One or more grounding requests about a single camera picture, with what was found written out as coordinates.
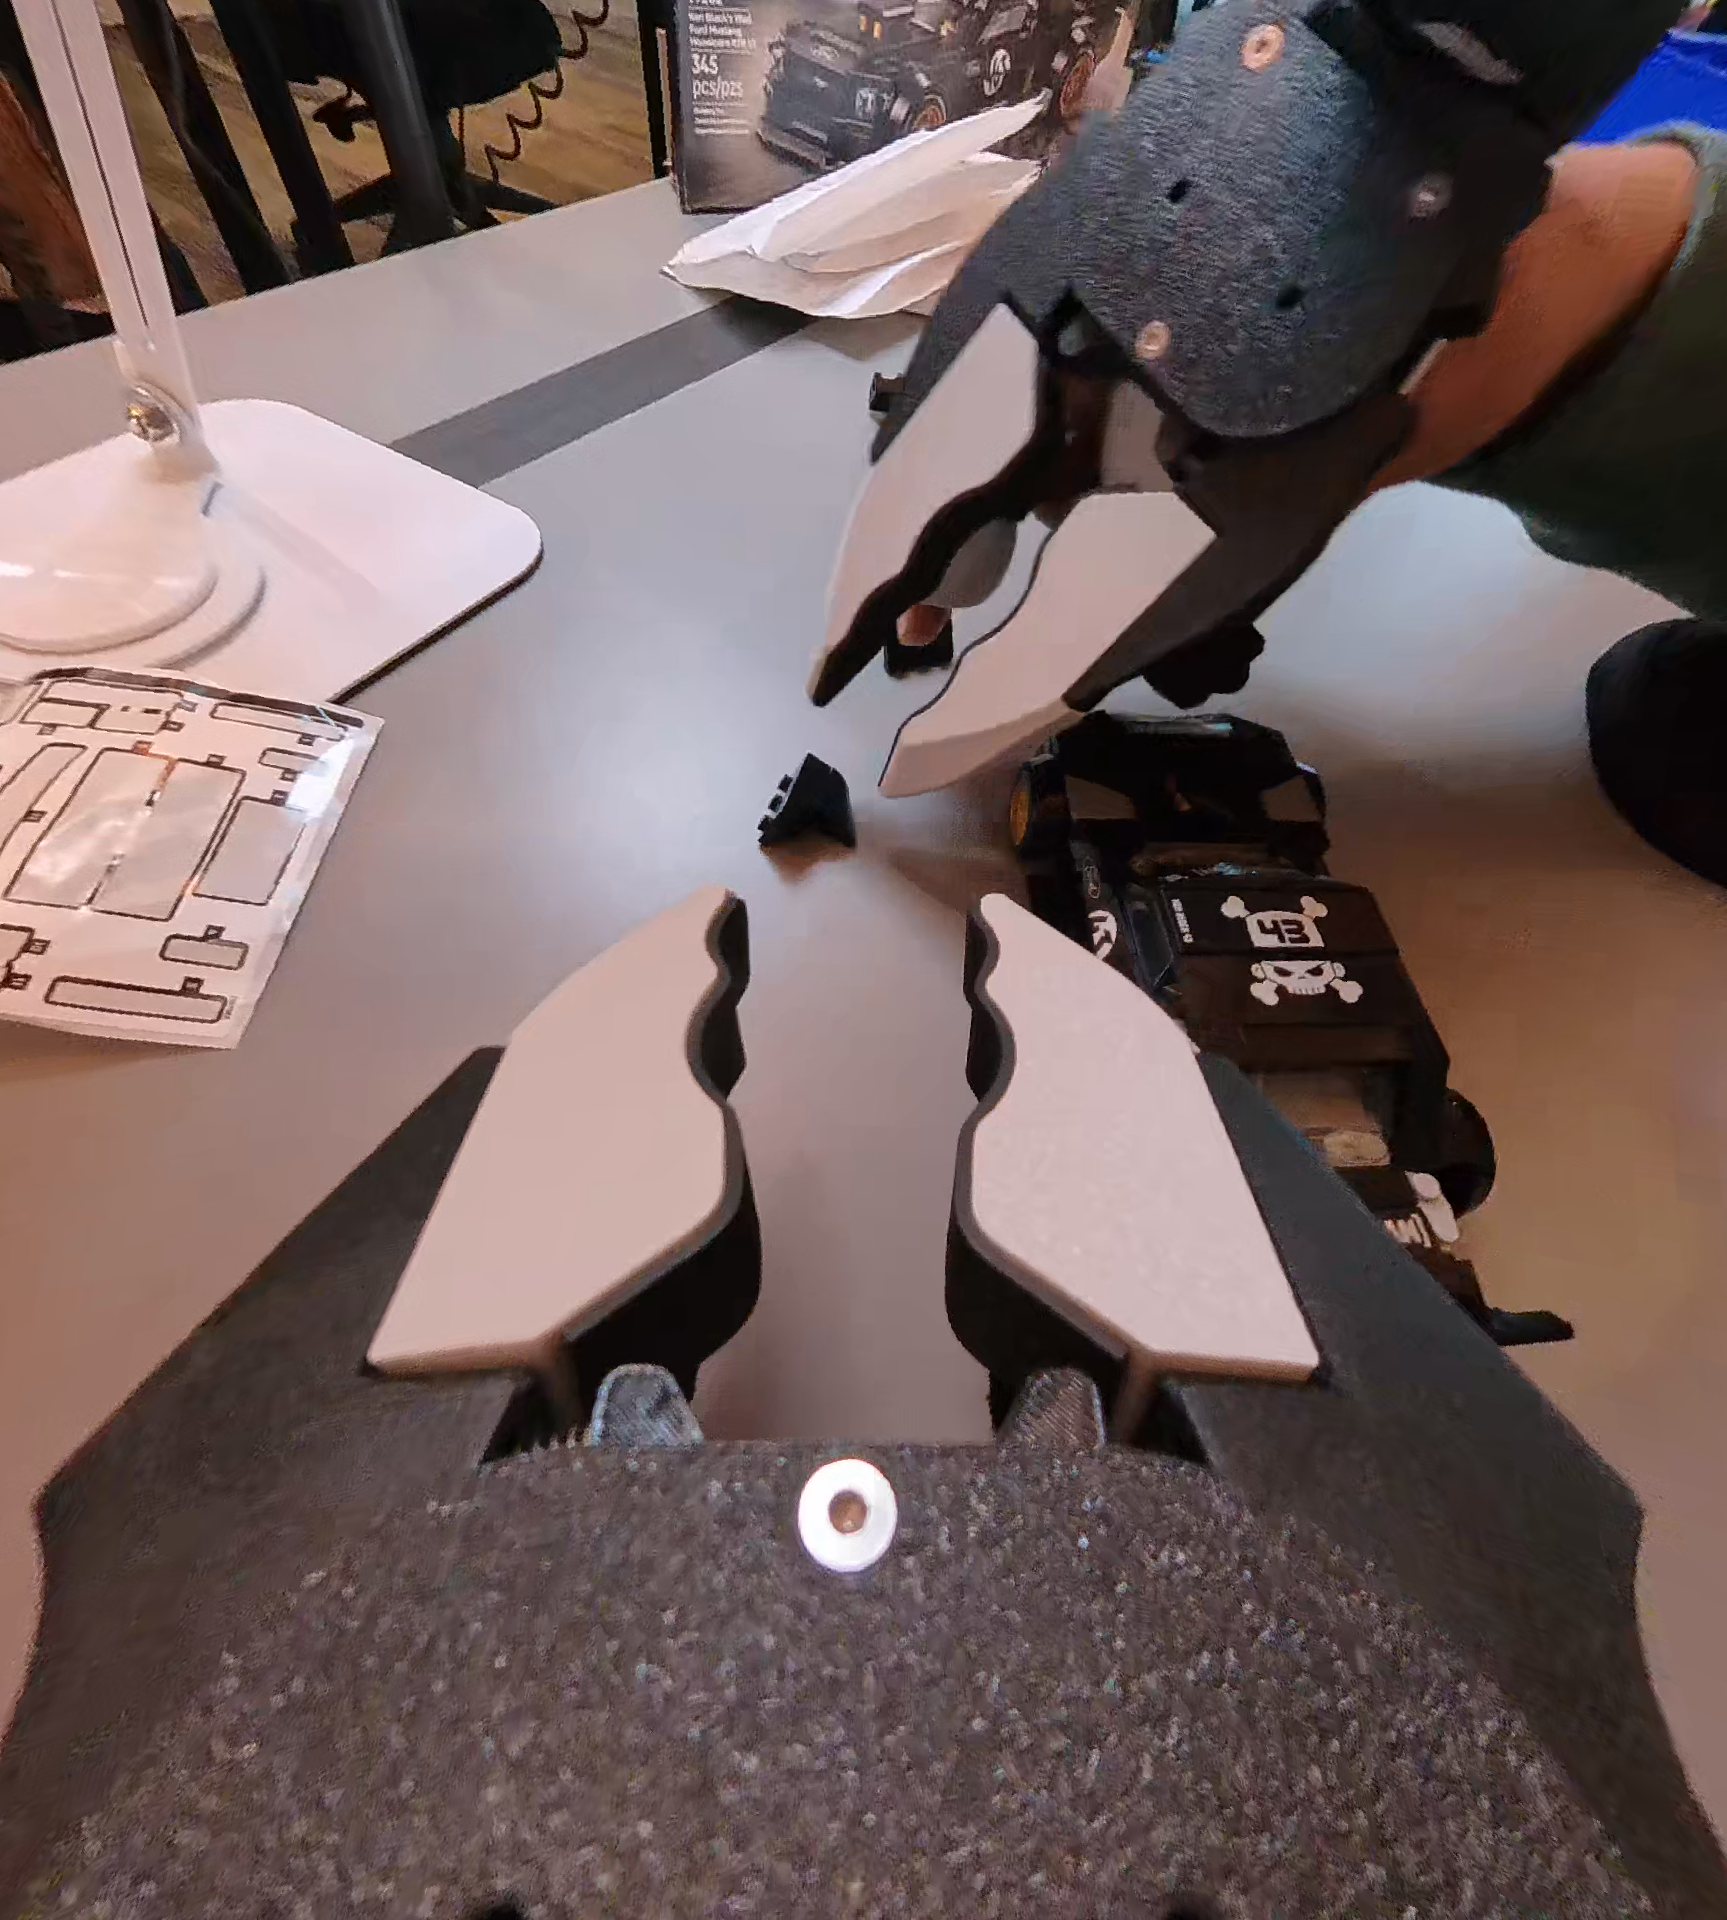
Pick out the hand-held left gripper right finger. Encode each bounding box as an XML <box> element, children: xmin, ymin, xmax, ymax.
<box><xmin>945</xmin><ymin>893</ymin><xmax>1323</xmax><ymax>1448</ymax></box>

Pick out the white sticker sheet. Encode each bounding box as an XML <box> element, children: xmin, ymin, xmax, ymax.
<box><xmin>0</xmin><ymin>665</ymin><xmax>385</xmax><ymax>1050</ymax></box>

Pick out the white booklet stand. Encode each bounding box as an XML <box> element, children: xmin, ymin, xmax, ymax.
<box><xmin>0</xmin><ymin>0</ymin><xmax>543</xmax><ymax>714</ymax></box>

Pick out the person's right hand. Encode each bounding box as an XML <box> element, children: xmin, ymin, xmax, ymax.
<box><xmin>1389</xmin><ymin>143</ymin><xmax>1704</xmax><ymax>487</ymax></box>

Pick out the black dimpled wrist rest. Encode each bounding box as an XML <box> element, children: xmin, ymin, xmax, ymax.
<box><xmin>1583</xmin><ymin>616</ymin><xmax>1727</xmax><ymax>932</ymax></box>

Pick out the black lego car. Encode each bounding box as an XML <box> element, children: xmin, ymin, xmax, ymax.
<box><xmin>1007</xmin><ymin>712</ymin><xmax>1573</xmax><ymax>1345</ymax></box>

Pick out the black office chair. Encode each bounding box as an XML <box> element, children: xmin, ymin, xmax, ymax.
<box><xmin>189</xmin><ymin>0</ymin><xmax>571</xmax><ymax>257</ymax></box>

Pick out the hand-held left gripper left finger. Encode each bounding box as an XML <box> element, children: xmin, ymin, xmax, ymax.
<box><xmin>369</xmin><ymin>891</ymin><xmax>765</xmax><ymax>1441</ymax></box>

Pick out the black lego set box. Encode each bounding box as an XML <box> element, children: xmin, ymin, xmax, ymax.
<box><xmin>675</xmin><ymin>0</ymin><xmax>1141</xmax><ymax>211</ymax></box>

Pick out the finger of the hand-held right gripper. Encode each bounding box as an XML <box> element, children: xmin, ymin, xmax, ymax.
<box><xmin>879</xmin><ymin>480</ymin><xmax>1225</xmax><ymax>800</ymax></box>
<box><xmin>813</xmin><ymin>300</ymin><xmax>1059</xmax><ymax>714</ymax></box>

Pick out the blue storage bin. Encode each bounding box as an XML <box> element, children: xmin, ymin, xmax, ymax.
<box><xmin>1577</xmin><ymin>23</ymin><xmax>1727</xmax><ymax>151</ymax></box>

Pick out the small black lego brick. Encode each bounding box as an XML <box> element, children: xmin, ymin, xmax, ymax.
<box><xmin>759</xmin><ymin>755</ymin><xmax>859</xmax><ymax>853</ymax></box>

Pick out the clear plastic parts bag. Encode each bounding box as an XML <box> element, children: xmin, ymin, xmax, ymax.
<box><xmin>663</xmin><ymin>99</ymin><xmax>1059</xmax><ymax>320</ymax></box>

